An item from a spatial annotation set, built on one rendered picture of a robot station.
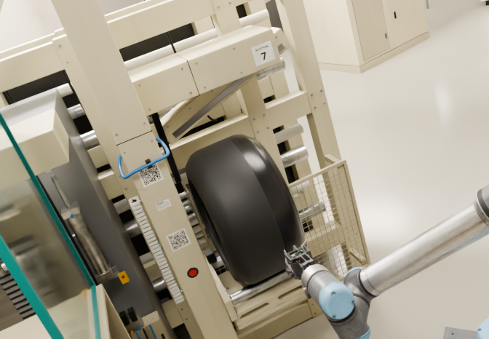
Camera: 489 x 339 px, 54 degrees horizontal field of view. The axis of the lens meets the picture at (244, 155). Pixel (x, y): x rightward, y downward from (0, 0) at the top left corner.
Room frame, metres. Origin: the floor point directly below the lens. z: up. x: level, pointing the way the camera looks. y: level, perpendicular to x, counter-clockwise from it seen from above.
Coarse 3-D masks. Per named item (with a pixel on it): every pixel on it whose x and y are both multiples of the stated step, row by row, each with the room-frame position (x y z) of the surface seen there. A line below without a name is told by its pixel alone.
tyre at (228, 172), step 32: (192, 160) 1.71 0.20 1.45; (224, 160) 1.61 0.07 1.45; (256, 160) 1.58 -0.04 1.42; (192, 192) 1.87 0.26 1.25; (224, 192) 1.50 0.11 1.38; (256, 192) 1.49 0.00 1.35; (288, 192) 1.52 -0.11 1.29; (224, 224) 1.45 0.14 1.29; (256, 224) 1.44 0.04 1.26; (288, 224) 1.46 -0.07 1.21; (224, 256) 1.72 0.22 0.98; (256, 256) 1.42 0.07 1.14
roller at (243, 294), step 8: (280, 272) 1.58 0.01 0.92; (264, 280) 1.56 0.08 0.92; (272, 280) 1.56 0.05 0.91; (280, 280) 1.56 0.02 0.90; (248, 288) 1.55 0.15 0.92; (256, 288) 1.54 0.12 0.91; (264, 288) 1.55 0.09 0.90; (232, 296) 1.53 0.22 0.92; (240, 296) 1.53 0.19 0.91; (248, 296) 1.53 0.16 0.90
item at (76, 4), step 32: (64, 0) 1.57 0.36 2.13; (96, 0) 1.59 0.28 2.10; (96, 32) 1.58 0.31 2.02; (96, 64) 1.57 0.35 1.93; (96, 96) 1.56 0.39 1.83; (128, 96) 1.58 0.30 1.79; (128, 128) 1.57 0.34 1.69; (128, 160) 1.56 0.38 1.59; (160, 192) 1.57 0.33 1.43; (160, 224) 1.56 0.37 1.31; (192, 256) 1.58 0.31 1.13; (192, 288) 1.57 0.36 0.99; (224, 320) 1.58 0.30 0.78
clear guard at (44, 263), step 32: (0, 128) 1.30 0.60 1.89; (0, 160) 1.14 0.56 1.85; (0, 192) 1.01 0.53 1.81; (32, 192) 1.26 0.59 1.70; (0, 224) 0.90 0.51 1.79; (32, 224) 1.10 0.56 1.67; (0, 256) 0.83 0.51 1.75; (32, 256) 0.97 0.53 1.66; (64, 256) 1.22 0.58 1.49; (32, 288) 0.84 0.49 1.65; (64, 288) 1.06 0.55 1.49; (64, 320) 0.93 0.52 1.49; (96, 320) 1.18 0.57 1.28
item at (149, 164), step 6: (156, 138) 1.72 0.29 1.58; (162, 144) 1.68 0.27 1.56; (168, 150) 1.62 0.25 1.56; (120, 156) 1.69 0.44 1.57; (162, 156) 1.56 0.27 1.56; (120, 162) 1.67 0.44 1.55; (150, 162) 1.55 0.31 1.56; (156, 162) 1.55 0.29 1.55; (120, 168) 1.63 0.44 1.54; (138, 168) 1.54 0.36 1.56; (144, 168) 1.54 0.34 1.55; (120, 174) 1.59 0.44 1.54; (132, 174) 1.53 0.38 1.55
